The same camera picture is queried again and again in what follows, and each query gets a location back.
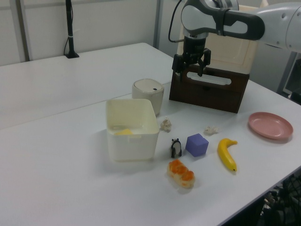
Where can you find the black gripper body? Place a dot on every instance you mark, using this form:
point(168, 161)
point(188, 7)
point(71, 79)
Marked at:
point(194, 50)

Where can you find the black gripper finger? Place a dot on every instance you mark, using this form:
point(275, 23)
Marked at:
point(178, 63)
point(206, 57)

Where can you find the yellow foam cube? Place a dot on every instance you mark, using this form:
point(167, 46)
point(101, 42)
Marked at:
point(124, 132)

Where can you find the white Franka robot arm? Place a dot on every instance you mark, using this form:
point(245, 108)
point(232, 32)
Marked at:
point(235, 21)

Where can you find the dark wooden drawer box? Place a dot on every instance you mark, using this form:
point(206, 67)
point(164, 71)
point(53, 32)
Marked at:
point(211, 96)

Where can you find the purple cube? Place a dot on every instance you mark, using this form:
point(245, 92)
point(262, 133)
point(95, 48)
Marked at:
point(196, 146)

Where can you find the cream open plastic box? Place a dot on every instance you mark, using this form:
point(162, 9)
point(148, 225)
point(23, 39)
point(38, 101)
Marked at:
point(131, 148)

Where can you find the small cream trash can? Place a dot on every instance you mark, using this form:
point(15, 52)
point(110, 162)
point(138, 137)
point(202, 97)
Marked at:
point(148, 94)

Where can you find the crumpled white paper ball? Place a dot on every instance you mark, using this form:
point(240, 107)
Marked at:
point(211, 130)
point(166, 124)

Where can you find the panda figurine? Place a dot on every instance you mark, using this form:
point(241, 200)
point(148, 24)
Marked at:
point(176, 148)

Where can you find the pink plate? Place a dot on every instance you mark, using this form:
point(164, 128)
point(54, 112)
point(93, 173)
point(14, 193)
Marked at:
point(270, 126)

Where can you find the yellow toy banana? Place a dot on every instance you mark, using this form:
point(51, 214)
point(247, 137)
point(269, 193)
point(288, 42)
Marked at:
point(225, 155)

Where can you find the toy bread with orange topping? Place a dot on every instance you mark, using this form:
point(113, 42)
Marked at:
point(181, 175)

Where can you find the black pole stand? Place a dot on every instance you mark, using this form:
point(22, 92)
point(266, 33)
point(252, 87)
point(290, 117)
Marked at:
point(69, 23)

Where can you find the black mesh chair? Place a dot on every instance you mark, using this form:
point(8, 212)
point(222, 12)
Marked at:
point(289, 193)

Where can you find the grey metal post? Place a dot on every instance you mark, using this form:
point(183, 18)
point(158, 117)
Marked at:
point(158, 23)
point(23, 30)

